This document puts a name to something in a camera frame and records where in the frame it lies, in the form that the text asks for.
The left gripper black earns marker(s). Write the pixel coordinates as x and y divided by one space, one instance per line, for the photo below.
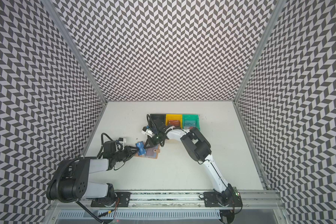
129 152

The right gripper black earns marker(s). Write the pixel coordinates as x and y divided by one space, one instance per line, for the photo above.
151 143

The tan leather card holder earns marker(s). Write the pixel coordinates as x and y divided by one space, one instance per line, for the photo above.
151 153

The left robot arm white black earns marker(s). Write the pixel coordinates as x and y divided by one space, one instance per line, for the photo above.
70 182

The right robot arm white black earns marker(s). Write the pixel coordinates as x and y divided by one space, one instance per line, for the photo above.
199 149

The red card in yellow bin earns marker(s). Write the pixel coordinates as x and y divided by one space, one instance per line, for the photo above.
175 123

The teal card in green bin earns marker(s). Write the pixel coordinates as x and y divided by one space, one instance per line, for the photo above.
188 124

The black plastic bin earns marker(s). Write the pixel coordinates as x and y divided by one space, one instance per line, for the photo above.
158 119

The yellow plastic bin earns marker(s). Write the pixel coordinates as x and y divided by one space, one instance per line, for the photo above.
174 117

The green plastic bin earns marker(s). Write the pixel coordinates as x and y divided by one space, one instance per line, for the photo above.
192 117

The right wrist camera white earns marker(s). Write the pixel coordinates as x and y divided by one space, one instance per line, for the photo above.
147 131

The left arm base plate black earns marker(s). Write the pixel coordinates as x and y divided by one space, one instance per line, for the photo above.
119 199

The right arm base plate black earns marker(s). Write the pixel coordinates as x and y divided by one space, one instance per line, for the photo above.
211 199

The aluminium mounting rail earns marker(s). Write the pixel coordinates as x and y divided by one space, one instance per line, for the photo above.
193 199

